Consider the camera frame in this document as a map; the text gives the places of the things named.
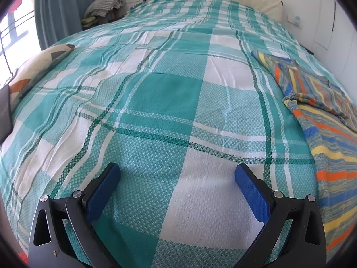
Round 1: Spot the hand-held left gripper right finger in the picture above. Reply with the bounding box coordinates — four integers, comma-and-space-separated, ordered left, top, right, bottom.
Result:
234, 163, 327, 268

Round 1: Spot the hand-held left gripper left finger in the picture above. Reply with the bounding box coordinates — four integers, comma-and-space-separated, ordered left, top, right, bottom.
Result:
28, 162, 122, 268

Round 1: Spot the striped knit sweater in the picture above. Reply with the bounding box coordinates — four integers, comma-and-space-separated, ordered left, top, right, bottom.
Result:
251, 50, 357, 250

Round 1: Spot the teal plaid bedspread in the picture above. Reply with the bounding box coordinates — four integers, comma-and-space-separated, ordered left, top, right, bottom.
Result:
0, 0, 346, 268

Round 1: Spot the black phone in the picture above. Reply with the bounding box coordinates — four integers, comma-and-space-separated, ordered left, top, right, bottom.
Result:
0, 85, 14, 135

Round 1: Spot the patterned cream cushion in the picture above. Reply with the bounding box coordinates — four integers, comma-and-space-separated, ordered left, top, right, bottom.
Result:
8, 44, 76, 101

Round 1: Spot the dark wooden chair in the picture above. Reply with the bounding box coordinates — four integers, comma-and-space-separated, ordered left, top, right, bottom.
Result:
95, 9, 124, 25

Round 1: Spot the folded checked cloth pile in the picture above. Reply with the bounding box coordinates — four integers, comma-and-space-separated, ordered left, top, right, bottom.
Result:
84, 0, 127, 19

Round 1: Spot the window railing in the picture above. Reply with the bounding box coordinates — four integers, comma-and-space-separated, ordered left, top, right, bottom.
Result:
0, 8, 37, 84

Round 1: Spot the teal curtain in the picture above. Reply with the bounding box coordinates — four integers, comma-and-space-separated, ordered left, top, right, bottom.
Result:
34, 0, 107, 51

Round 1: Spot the white wardrobe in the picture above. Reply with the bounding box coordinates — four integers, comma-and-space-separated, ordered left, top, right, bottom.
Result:
304, 0, 357, 90

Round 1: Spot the white wall socket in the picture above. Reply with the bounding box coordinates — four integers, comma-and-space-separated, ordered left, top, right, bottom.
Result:
287, 15, 303, 29

